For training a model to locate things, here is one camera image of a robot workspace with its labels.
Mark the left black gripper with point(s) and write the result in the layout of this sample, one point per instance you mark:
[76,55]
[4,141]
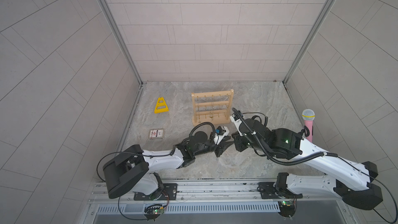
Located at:
[219,148]

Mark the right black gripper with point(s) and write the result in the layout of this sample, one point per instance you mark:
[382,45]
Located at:
[238,144]

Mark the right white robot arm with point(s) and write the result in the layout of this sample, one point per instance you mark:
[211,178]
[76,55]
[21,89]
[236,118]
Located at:
[356,184]

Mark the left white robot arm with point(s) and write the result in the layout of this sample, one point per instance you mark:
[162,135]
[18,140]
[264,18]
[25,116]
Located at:
[136,170]

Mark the wooden jewelry display stand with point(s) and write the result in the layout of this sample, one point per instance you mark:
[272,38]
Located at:
[214,107]

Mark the white ventilation grille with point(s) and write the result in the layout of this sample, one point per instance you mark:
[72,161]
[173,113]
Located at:
[196,208]

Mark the small card box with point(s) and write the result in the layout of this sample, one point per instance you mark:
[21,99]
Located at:
[156,134]

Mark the yellow triangular plastic piece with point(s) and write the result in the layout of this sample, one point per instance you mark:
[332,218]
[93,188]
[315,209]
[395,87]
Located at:
[161,106]

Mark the pink toy microphone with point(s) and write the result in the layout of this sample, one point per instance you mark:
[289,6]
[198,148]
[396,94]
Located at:
[308,116]

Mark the right green circuit board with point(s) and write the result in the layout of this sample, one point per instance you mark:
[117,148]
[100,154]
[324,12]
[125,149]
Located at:
[287,208]

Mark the green circuit board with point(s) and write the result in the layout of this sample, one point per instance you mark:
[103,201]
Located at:
[154,211]
[287,208]

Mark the left green circuit board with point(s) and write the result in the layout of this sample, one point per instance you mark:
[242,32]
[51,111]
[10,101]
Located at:
[154,211]

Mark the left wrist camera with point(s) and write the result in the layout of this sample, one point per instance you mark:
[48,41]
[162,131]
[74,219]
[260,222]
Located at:
[221,130]

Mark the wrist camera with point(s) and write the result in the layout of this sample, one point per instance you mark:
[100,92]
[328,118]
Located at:
[221,130]
[238,124]

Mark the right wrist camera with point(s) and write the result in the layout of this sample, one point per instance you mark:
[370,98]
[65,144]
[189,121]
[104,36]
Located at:
[238,124]

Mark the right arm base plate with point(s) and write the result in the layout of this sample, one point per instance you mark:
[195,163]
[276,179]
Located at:
[267,190]

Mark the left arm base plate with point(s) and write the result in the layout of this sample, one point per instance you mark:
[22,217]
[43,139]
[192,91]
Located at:
[166,192]

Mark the aluminium mounting rail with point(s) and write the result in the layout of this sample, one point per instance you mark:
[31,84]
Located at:
[236,190]

